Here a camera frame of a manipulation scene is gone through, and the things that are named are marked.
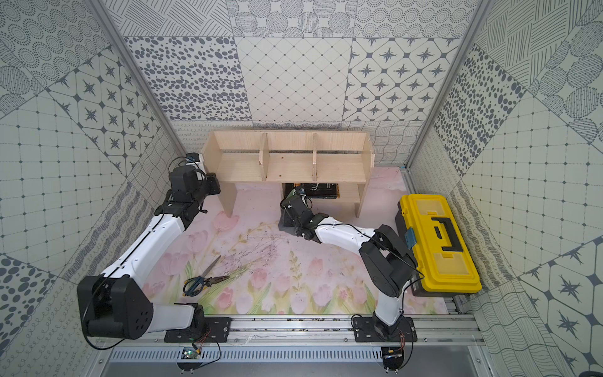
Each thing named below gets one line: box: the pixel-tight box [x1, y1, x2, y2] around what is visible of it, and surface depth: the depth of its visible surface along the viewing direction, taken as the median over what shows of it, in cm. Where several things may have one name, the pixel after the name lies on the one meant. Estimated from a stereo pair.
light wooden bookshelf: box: [201, 130, 375, 218], surface depth 87 cm
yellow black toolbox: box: [394, 193, 483, 298], surface depth 78 cm
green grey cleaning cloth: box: [277, 207, 297, 235], surface depth 88 cm
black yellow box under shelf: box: [284, 183, 340, 199], surface depth 95 cm
